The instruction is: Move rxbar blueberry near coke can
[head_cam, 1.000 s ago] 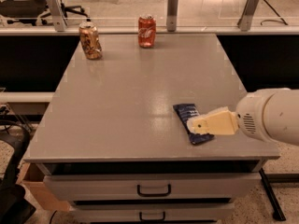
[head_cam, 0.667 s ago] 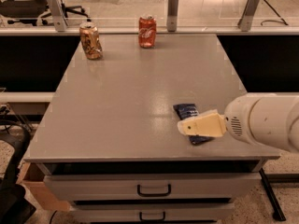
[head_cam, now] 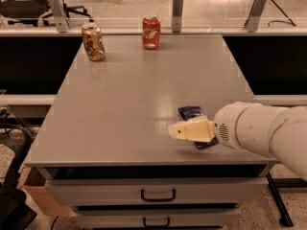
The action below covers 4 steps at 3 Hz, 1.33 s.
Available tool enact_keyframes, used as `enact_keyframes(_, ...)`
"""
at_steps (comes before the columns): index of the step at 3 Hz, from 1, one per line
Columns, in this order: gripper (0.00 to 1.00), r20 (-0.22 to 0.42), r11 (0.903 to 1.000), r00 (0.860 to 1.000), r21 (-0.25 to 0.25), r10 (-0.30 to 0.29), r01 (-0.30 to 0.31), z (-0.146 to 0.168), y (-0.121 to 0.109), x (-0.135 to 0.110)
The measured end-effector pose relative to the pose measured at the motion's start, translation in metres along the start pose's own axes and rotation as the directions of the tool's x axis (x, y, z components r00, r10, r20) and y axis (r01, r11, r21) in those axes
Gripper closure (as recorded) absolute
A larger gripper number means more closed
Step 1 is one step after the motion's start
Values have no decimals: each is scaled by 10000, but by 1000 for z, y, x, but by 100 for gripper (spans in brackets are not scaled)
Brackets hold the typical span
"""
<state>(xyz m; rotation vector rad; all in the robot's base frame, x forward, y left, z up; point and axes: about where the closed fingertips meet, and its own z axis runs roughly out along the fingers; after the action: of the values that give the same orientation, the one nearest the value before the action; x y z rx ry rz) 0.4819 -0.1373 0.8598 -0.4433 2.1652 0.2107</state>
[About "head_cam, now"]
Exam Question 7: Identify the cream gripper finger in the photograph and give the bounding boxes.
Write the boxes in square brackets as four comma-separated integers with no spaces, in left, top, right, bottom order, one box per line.
[168,116,215,143]

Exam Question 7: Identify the blue rxbar blueberry wrapper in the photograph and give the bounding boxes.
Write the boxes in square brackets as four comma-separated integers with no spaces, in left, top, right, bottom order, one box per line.
[177,106,218,150]

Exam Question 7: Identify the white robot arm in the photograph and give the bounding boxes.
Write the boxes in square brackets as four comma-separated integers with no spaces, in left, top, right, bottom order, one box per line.
[168,102,307,180]

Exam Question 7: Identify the red coke can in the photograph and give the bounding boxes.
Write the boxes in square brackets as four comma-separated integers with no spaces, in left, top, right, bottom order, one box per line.
[142,15,160,50]

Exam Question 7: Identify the gold crushed soda can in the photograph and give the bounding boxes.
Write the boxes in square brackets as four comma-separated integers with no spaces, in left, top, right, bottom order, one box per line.
[82,22,105,61]

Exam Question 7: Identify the grey upper drawer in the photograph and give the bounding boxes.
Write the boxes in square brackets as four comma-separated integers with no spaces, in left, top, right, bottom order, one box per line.
[45,177,267,207]

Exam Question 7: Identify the grey drawer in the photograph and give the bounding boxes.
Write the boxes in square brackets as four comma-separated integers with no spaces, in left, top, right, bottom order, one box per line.
[45,177,267,207]
[74,208,241,229]

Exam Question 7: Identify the grey lower drawer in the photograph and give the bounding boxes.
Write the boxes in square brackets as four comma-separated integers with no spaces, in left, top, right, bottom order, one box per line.
[74,208,241,229]

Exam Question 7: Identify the black table leg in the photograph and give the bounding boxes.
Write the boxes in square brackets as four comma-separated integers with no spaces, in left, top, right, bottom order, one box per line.
[266,173,294,227]

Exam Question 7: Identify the cardboard box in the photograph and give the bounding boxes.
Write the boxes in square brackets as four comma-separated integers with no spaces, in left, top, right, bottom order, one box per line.
[18,167,72,217]

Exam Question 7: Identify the black chair at left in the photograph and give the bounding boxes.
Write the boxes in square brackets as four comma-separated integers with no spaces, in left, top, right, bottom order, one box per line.
[0,123,37,230]

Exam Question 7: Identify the black office chair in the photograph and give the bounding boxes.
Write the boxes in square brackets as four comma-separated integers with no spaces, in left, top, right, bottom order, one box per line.
[0,0,92,27]

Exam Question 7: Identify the black upper drawer handle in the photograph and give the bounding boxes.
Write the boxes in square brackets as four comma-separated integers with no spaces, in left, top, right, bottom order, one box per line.
[140,189,177,203]

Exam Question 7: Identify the black drawer handle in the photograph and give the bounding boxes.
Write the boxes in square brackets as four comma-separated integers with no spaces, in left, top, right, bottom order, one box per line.
[140,189,177,203]
[142,217,171,228]

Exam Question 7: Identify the black lower drawer handle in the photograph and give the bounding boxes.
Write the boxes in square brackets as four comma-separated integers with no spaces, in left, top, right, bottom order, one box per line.
[142,217,171,228]

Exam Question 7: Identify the right grey metal bracket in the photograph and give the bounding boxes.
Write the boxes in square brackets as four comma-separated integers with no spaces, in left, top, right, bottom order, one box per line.
[245,0,267,33]

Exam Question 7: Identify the grey metal bracket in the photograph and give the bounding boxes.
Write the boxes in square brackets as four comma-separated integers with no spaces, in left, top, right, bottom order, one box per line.
[48,0,69,33]
[171,0,183,33]
[245,0,267,33]

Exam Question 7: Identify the middle grey metal bracket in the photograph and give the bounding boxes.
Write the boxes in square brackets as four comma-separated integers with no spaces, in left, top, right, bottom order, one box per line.
[171,0,183,33]

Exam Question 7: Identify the black cable on floor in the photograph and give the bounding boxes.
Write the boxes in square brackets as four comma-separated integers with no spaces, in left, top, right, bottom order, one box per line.
[267,0,297,28]

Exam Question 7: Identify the left grey metal bracket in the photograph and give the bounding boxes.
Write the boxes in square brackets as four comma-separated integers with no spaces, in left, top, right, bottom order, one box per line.
[48,0,69,33]

